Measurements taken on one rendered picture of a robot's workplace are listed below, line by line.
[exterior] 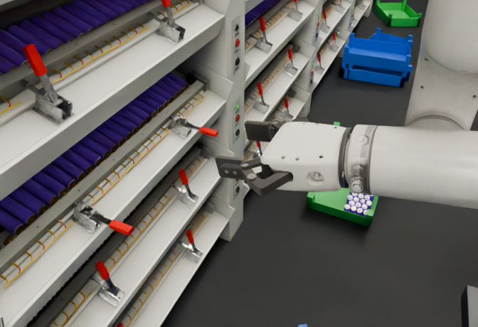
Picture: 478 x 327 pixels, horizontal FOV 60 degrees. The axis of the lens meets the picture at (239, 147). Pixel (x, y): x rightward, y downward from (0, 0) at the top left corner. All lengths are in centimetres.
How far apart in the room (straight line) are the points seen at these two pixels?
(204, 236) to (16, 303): 61
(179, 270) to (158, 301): 9
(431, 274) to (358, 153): 84
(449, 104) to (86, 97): 46
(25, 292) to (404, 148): 50
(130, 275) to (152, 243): 8
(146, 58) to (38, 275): 34
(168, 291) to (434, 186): 71
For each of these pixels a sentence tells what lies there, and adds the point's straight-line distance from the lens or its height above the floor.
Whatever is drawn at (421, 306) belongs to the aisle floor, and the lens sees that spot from 122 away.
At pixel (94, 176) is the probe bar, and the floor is 53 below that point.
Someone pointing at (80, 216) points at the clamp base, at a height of 51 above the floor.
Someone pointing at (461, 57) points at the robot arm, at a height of 80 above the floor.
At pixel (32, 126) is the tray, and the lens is 54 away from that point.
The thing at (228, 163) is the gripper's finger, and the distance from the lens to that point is 54.
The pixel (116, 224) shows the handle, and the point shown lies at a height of 51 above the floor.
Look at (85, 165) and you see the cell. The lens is 72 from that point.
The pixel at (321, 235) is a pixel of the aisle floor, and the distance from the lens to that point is 129.
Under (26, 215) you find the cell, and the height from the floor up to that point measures 53.
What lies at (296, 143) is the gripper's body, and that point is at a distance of 52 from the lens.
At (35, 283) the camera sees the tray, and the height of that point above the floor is 49.
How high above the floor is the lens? 96
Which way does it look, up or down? 37 degrees down
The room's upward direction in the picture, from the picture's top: straight up
